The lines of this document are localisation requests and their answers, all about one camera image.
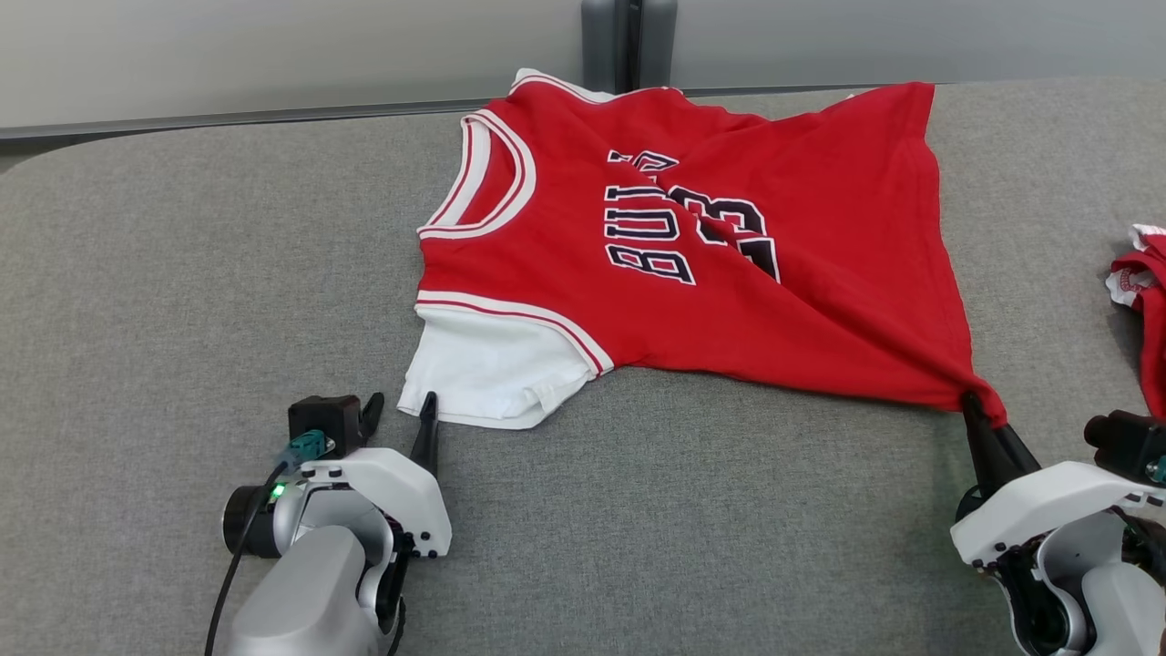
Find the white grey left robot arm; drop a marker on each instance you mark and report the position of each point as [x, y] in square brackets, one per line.
[305, 592]

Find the red basketball jersey white sleeves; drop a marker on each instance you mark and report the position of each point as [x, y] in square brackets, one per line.
[820, 200]

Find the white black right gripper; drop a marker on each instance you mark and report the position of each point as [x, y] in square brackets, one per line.
[1038, 501]

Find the grey rounded metal post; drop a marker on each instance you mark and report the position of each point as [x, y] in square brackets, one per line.
[659, 41]
[601, 41]

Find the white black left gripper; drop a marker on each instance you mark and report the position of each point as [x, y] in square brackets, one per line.
[401, 492]

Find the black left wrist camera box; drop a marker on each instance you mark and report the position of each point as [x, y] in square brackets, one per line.
[323, 415]

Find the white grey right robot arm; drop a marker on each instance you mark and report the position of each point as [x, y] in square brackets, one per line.
[1111, 601]

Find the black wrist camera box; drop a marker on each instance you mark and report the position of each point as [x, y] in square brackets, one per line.
[323, 415]
[1125, 446]

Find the red garment with white trim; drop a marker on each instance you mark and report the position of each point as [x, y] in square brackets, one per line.
[1155, 310]

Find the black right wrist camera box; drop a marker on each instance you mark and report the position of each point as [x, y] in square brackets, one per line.
[1125, 446]

